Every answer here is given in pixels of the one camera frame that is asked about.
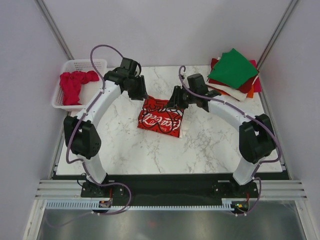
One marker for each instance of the left aluminium corner post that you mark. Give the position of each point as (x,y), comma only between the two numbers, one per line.
(54,28)

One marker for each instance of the folded orange t-shirt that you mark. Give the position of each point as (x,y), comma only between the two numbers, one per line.
(250,94)

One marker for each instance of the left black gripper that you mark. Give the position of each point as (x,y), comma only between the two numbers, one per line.
(141,93)

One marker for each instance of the right aluminium corner post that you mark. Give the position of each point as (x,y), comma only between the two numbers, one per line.
(277,31)

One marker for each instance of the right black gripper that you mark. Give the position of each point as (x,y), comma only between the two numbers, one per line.
(175,101)

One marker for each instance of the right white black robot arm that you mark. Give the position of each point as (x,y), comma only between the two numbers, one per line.
(256,136)

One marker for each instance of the folded dark red t-shirt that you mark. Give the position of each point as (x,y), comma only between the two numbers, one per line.
(244,88)

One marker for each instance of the white coca-cola t-shirt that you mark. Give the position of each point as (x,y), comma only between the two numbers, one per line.
(156,117)

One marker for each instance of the aluminium corner post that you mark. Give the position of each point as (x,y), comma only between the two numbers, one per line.
(277,31)
(54,28)

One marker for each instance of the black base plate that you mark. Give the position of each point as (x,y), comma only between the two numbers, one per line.
(204,188)

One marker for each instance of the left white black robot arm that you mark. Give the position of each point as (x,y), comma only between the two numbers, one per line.
(81,135)

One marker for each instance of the crumpled red t-shirt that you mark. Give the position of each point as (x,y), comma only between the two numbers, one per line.
(71,84)

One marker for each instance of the white slotted cable duct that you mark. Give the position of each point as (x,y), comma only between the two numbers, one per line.
(96,205)

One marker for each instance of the white plastic basket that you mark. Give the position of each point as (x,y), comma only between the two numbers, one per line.
(88,90)

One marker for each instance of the folded pink red t-shirt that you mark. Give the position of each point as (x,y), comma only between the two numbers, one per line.
(256,83)

